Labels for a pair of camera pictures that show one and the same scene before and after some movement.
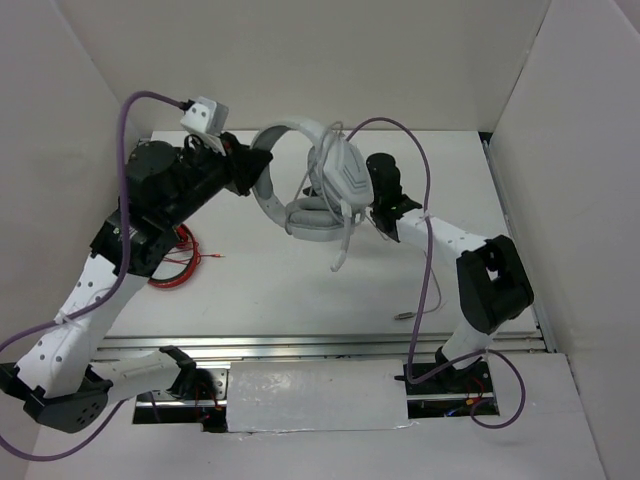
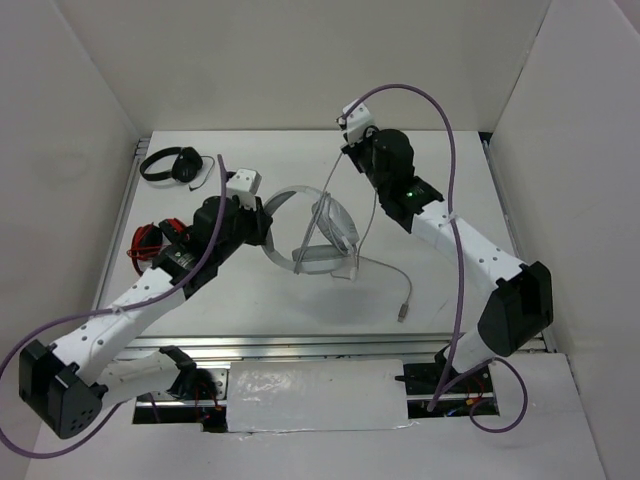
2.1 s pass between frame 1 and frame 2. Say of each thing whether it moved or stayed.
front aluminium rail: stayed
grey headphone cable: moved
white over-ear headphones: moved
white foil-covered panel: stayed
